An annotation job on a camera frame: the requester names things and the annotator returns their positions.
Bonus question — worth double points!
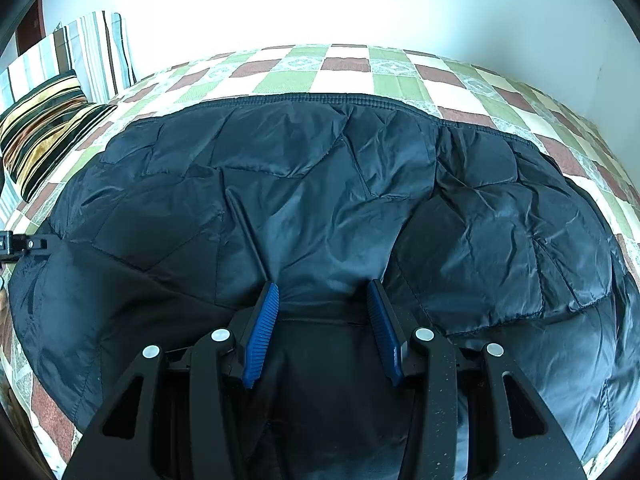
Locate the dark navy puffer jacket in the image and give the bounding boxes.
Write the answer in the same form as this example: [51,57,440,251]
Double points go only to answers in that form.
[9,94,639,479]

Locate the yellow black striped pillow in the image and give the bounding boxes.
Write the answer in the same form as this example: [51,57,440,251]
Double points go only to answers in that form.
[1,70,114,202]

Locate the blue white striped pillow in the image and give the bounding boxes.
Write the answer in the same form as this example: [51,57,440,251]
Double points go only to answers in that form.
[1,11,137,233]

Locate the checkered green brown bedspread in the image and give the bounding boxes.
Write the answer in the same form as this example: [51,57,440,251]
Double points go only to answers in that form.
[1,44,639,479]

